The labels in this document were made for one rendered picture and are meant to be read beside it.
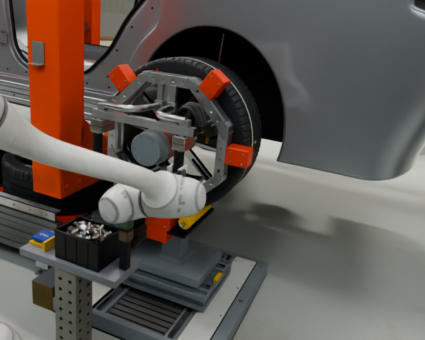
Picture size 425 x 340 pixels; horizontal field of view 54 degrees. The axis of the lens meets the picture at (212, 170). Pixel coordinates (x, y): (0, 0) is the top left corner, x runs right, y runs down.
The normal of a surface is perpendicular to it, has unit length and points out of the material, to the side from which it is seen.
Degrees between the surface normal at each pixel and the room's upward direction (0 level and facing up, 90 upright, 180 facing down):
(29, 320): 0
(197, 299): 90
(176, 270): 0
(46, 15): 90
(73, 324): 90
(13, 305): 0
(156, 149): 90
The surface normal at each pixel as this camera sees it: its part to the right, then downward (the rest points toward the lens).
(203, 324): 0.11, -0.94
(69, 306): -0.37, 0.27
